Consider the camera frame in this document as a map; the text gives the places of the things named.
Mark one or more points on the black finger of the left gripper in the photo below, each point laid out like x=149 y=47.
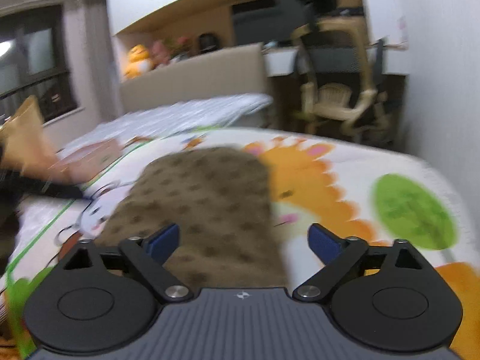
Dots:
x=14 y=184

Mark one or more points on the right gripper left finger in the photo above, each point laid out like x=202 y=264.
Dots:
x=148 y=256

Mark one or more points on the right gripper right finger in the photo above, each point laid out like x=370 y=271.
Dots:
x=341 y=259

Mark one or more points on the cartoon animal print bedsheet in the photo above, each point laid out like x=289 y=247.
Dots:
x=351 y=189

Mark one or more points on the brown dotted corduroy garment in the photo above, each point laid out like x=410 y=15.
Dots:
x=219 y=198

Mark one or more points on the pink cardboard box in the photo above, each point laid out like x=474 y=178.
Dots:
x=85 y=163

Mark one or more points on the dark window with railing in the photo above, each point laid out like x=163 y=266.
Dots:
x=34 y=63

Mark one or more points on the beige curtain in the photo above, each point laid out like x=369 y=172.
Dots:
x=100 y=58

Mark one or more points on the white quilted mattress pad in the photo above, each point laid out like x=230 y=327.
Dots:
x=243 y=110

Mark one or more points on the beige mesh office chair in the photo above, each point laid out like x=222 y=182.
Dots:
x=349 y=105

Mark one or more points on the yellow duck plush toy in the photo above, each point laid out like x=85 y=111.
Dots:
x=139 y=62

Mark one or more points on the pink plush toy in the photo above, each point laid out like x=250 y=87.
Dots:
x=160 y=54

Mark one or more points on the white desk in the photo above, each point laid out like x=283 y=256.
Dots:
x=280 y=62

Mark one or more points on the beige bed headboard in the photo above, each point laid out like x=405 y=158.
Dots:
x=226 y=72

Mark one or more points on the potted red flower plant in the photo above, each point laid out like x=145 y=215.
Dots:
x=181 y=48

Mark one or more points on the black round speaker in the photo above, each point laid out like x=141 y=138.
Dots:
x=208 y=42

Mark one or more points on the black computer monitor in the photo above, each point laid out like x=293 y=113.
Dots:
x=269 y=20

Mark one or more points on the white paper on wall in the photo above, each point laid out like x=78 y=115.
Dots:
x=385 y=20

